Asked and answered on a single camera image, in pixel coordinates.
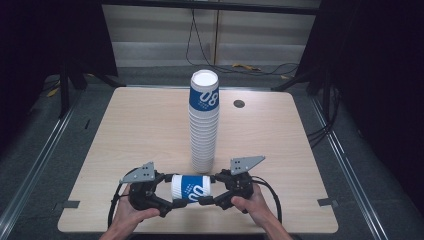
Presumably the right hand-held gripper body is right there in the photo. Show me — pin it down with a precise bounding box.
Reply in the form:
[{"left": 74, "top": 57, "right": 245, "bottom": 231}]
[{"left": 214, "top": 155, "right": 267, "bottom": 210}]

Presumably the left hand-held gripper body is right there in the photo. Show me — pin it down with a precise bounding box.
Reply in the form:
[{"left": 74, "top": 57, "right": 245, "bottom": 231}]
[{"left": 119, "top": 161, "right": 167, "bottom": 212}]

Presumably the blue white single cup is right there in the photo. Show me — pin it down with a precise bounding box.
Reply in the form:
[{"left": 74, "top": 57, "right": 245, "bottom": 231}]
[{"left": 170, "top": 173, "right": 213, "bottom": 205}]

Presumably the stack of white paper cups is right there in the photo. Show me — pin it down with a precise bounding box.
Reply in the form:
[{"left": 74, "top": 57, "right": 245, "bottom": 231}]
[{"left": 188, "top": 69, "right": 221, "bottom": 174}]

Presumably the person's right hand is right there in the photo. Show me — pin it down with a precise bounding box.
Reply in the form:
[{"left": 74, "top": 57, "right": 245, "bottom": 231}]
[{"left": 231, "top": 184, "right": 278, "bottom": 225}]

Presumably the person's left hand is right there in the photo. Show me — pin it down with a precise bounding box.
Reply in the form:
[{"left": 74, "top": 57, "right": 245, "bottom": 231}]
[{"left": 113, "top": 184, "right": 161, "bottom": 232}]

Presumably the black stand leg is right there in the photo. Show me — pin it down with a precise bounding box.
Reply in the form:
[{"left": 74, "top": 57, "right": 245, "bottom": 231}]
[
  {"left": 58, "top": 63, "right": 127, "bottom": 120},
  {"left": 270, "top": 70, "right": 334, "bottom": 118}
]

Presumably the black curtain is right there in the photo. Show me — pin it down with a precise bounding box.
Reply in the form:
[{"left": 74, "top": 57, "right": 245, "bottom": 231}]
[
  {"left": 294, "top": 0, "right": 424, "bottom": 216},
  {"left": 0, "top": 0, "right": 119, "bottom": 161}
]

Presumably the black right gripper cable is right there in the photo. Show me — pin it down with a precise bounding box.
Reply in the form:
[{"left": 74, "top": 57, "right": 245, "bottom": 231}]
[{"left": 250, "top": 175, "right": 283, "bottom": 225}]

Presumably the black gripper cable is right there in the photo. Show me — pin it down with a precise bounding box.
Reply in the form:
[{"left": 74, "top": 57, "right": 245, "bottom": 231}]
[
  {"left": 106, "top": 167, "right": 138, "bottom": 229},
  {"left": 250, "top": 175, "right": 283, "bottom": 225}
]

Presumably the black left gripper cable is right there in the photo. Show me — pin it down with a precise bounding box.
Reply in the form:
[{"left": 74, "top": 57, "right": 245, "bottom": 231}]
[{"left": 106, "top": 167, "right": 138, "bottom": 229}]

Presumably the black floor cable bundle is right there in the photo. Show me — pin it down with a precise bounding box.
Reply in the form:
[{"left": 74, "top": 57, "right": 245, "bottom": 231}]
[{"left": 305, "top": 84, "right": 342, "bottom": 150}]

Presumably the metal floor rail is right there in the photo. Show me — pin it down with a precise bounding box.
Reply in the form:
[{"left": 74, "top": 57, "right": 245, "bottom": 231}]
[
  {"left": 0, "top": 94, "right": 83, "bottom": 232},
  {"left": 309, "top": 95, "right": 391, "bottom": 240}
]

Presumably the thin black hanging cable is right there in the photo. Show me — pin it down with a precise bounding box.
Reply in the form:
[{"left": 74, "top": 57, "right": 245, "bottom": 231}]
[{"left": 185, "top": 8, "right": 300, "bottom": 77}]

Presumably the black overhead frame bar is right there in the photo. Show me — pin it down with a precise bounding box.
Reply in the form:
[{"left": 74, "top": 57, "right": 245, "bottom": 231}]
[{"left": 100, "top": 0, "right": 323, "bottom": 16}]

